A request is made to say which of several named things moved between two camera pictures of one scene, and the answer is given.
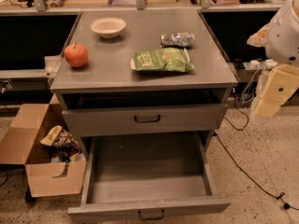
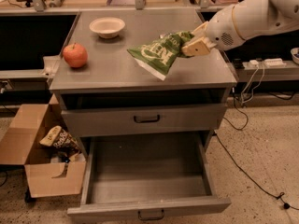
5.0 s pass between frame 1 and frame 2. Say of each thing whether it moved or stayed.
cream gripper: moved
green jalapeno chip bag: moved
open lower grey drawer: stayed
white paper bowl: stayed
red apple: stayed
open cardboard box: stayed
